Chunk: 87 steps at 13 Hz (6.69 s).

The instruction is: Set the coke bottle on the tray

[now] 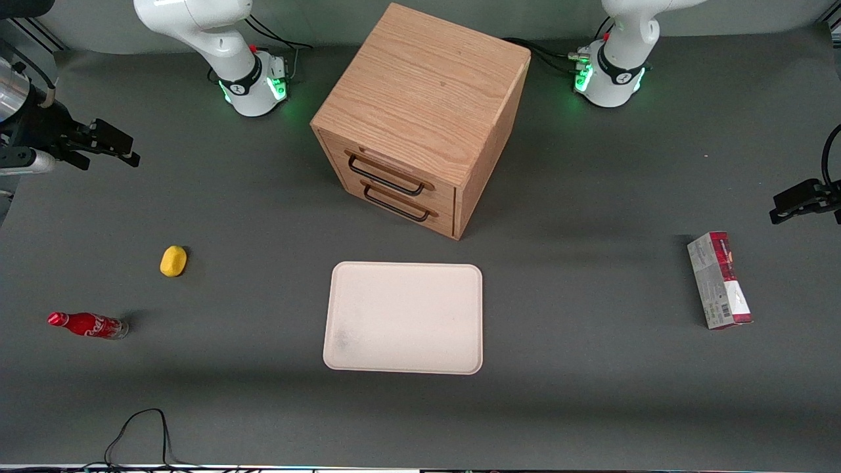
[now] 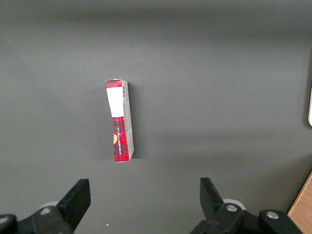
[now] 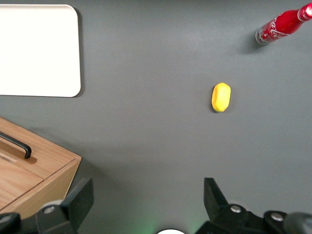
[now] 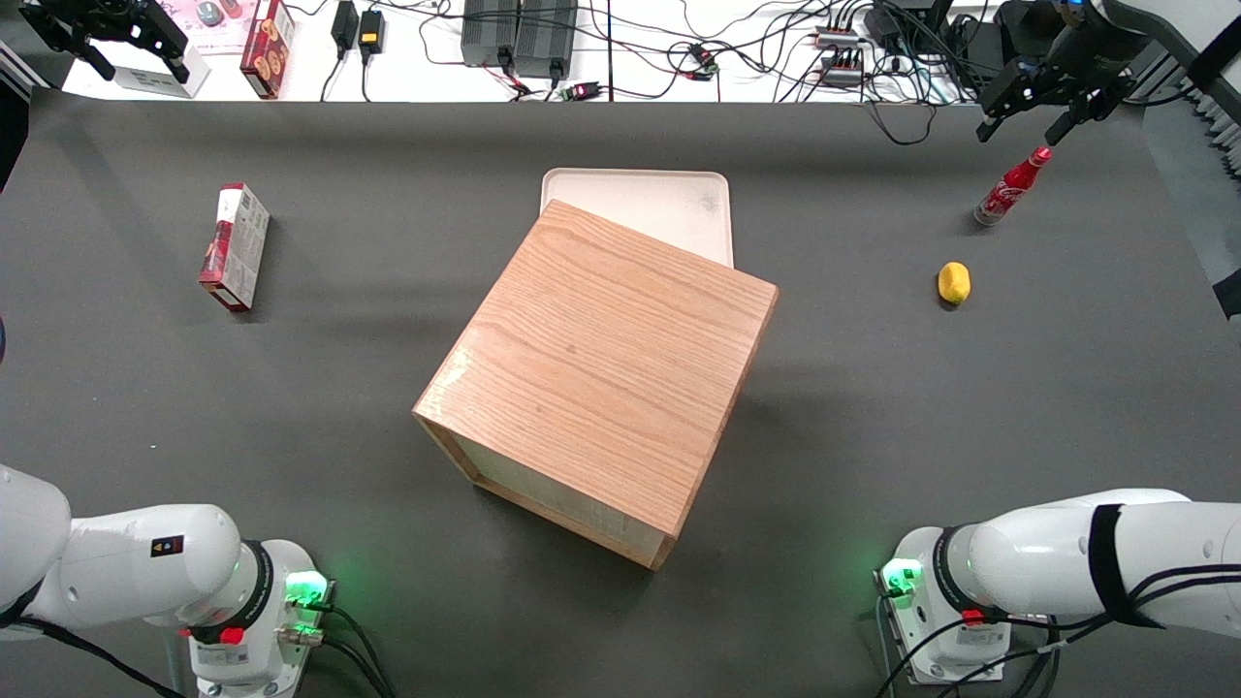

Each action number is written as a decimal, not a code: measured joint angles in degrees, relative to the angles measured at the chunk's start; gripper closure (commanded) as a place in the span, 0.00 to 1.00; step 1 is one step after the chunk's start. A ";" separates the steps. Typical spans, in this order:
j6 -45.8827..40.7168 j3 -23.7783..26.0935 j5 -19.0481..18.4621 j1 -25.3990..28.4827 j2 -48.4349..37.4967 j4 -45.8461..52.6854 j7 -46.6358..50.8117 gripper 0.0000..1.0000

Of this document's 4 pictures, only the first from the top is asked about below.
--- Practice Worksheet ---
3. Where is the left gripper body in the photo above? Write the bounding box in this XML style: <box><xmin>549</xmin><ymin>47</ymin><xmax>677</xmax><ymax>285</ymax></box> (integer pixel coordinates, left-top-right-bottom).
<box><xmin>815</xmin><ymin>183</ymin><xmax>841</xmax><ymax>225</ymax></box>

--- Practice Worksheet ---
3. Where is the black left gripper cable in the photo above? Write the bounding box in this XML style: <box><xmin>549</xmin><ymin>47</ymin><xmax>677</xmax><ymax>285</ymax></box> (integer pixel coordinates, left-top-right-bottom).
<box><xmin>821</xmin><ymin>124</ymin><xmax>841</xmax><ymax>191</ymax></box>

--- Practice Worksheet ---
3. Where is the grey and red carton box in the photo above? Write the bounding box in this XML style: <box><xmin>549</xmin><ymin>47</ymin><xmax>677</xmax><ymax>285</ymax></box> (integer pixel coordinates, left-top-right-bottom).
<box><xmin>687</xmin><ymin>231</ymin><xmax>754</xmax><ymax>330</ymax></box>

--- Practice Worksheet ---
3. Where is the oak wooden drawer cabinet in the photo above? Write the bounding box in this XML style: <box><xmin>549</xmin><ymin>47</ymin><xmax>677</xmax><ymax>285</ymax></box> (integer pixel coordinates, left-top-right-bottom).
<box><xmin>310</xmin><ymin>3</ymin><xmax>532</xmax><ymax>241</ymax></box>

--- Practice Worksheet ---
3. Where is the black looped cable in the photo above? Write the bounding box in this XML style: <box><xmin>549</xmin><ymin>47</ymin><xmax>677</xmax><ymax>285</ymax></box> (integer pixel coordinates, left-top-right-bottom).
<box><xmin>85</xmin><ymin>408</ymin><xmax>217</xmax><ymax>471</ymax></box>

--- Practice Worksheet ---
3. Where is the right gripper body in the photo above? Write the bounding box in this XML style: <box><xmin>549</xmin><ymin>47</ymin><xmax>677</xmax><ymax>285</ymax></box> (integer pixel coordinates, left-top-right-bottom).
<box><xmin>0</xmin><ymin>97</ymin><xmax>81</xmax><ymax>166</ymax></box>

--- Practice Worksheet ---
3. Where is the aluminium frame rail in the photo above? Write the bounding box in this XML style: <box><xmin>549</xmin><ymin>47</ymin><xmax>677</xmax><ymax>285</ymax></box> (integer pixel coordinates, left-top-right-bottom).
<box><xmin>5</xmin><ymin>17</ymin><xmax>68</xmax><ymax>53</ymax></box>

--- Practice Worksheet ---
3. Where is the red coke bottle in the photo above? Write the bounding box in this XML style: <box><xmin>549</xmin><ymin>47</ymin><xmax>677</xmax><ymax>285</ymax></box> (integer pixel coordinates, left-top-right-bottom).
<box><xmin>47</xmin><ymin>311</ymin><xmax>129</xmax><ymax>340</ymax></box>

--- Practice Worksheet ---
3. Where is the black right arm base cable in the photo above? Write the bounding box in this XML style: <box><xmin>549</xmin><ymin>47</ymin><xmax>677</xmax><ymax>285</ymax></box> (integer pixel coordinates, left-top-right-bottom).
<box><xmin>244</xmin><ymin>13</ymin><xmax>315</xmax><ymax>83</ymax></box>

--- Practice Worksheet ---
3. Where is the black arm base cable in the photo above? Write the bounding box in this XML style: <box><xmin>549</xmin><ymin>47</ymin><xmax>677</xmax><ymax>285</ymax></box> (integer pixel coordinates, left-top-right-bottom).
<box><xmin>244</xmin><ymin>13</ymin><xmax>315</xmax><ymax>83</ymax></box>
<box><xmin>502</xmin><ymin>16</ymin><xmax>614</xmax><ymax>77</ymax></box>

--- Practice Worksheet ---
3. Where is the beige rectangular tray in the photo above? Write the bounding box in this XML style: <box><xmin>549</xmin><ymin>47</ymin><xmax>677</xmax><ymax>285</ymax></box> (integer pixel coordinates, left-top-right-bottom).
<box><xmin>323</xmin><ymin>261</ymin><xmax>484</xmax><ymax>376</ymax></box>

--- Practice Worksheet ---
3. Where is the black metal drawer handle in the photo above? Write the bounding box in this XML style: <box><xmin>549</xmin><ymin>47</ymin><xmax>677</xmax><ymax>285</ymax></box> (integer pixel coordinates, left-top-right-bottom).
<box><xmin>347</xmin><ymin>154</ymin><xmax>426</xmax><ymax>197</ymax></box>
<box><xmin>363</xmin><ymin>184</ymin><xmax>432</xmax><ymax>223</ymax></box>

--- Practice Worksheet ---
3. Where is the yellow lemon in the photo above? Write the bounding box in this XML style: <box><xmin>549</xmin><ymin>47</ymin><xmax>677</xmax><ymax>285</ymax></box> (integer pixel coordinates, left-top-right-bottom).
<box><xmin>160</xmin><ymin>246</ymin><xmax>188</xmax><ymax>278</ymax></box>

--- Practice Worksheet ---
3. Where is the black left arm base cable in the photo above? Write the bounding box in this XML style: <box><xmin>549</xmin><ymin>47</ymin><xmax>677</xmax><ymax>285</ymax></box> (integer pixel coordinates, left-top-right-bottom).
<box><xmin>502</xmin><ymin>16</ymin><xmax>614</xmax><ymax>77</ymax></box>

